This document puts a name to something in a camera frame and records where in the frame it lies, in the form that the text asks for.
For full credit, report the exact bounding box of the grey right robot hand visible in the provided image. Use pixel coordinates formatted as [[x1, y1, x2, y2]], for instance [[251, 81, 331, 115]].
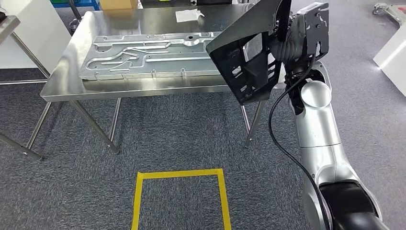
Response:
[[275, 0, 294, 44]]

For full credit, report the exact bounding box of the black plastic slotted panel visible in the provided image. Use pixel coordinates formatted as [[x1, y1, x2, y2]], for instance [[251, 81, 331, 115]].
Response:
[[205, 0, 293, 106]]

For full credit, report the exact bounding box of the stainless steel workbench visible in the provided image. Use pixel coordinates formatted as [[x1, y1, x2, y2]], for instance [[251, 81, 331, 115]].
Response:
[[40, 2, 288, 156]]

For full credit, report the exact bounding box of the white crumpled paper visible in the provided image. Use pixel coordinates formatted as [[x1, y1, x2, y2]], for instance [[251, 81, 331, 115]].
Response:
[[175, 8, 205, 23]]

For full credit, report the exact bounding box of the grey wheeled cart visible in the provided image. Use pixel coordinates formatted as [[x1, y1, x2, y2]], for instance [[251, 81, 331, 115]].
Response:
[[372, 2, 406, 26]]

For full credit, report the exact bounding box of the white angled board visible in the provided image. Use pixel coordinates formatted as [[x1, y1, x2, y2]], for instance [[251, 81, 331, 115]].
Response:
[[372, 23, 406, 97]]

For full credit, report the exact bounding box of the stamped sheet metal panel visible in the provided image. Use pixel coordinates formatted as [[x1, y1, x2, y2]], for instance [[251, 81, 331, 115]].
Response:
[[79, 31, 230, 81]]

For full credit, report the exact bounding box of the cardboard box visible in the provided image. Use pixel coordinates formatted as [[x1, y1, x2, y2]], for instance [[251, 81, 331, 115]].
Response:
[[99, 0, 139, 11]]

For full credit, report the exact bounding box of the blue rack with green bins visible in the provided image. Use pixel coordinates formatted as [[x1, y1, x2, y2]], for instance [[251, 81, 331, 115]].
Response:
[[50, 0, 101, 9]]

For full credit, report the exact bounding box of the white cabinet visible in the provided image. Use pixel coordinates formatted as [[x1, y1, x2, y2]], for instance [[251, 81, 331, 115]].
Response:
[[0, 0, 72, 69]]

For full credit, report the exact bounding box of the stainless steel table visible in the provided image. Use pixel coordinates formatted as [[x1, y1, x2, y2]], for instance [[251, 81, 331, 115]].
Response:
[[0, 15, 51, 161]]

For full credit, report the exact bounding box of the black camera cable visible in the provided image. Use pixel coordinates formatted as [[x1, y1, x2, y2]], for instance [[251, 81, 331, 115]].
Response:
[[268, 54, 333, 230]]

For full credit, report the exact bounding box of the chrome stanchion post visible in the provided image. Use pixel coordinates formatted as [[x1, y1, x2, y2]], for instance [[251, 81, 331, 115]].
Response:
[[68, 0, 84, 33]]

